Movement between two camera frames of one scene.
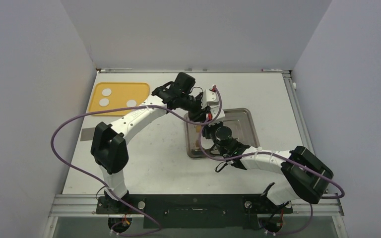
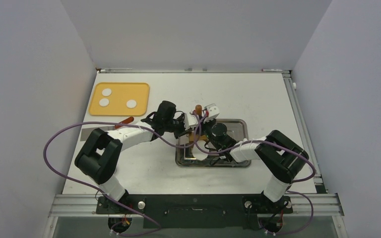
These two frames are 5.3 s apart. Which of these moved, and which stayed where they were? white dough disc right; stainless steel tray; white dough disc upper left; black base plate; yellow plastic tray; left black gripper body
Moved: left black gripper body; stainless steel tray
Stayed: black base plate; white dough disc right; white dough disc upper left; yellow plastic tray
